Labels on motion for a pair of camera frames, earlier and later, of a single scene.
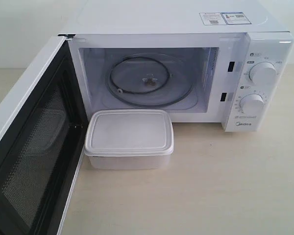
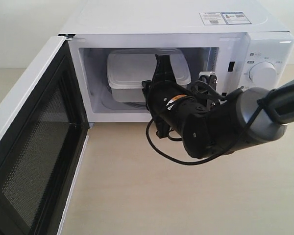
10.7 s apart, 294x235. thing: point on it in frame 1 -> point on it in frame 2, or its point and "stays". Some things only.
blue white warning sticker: [224, 18] stays
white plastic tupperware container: [129, 139] -> [127, 68]
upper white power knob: [263, 73] stays
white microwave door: [38, 135] stays
